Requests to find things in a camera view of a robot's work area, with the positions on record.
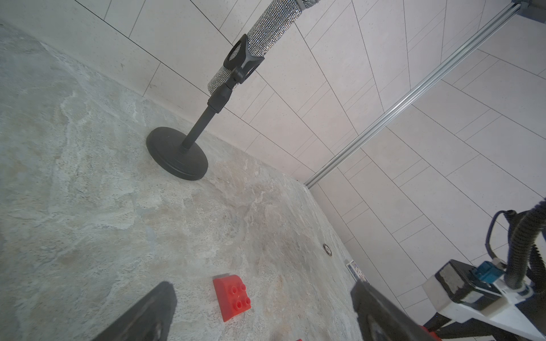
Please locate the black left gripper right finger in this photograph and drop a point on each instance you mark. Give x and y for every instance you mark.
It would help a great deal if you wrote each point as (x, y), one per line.
(379, 319)

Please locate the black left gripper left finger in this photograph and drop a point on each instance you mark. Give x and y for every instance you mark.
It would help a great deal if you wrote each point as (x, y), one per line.
(149, 319)

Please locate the red lego brick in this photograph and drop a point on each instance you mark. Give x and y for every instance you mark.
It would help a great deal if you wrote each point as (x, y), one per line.
(432, 334)
(232, 296)

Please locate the printed card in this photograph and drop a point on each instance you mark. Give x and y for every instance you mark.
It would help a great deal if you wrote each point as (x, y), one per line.
(355, 271)

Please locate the black microphone stand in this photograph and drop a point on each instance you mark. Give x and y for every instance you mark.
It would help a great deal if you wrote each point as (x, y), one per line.
(178, 153)

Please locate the glittery silver microphone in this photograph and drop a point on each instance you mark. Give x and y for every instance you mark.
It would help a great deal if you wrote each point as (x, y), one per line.
(268, 30)

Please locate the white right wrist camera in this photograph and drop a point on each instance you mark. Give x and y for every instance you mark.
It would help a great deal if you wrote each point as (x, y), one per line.
(475, 302)

